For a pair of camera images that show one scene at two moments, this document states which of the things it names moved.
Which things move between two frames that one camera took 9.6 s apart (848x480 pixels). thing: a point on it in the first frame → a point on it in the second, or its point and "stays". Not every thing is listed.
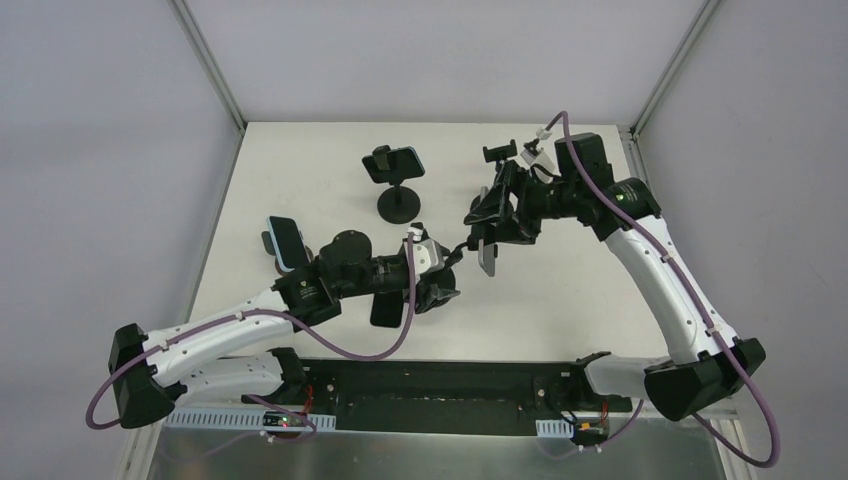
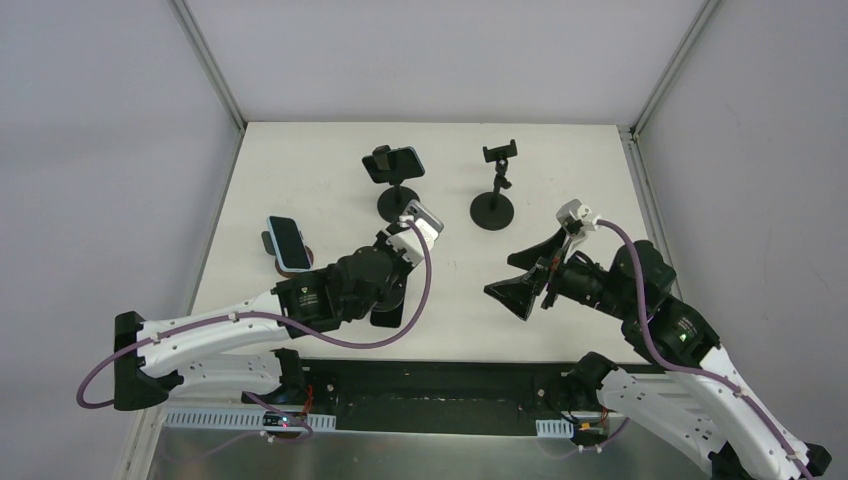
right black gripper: [511, 206] → [549, 277]
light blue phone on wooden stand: [290, 247] stays
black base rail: [435, 397] stays
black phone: [387, 309] stays
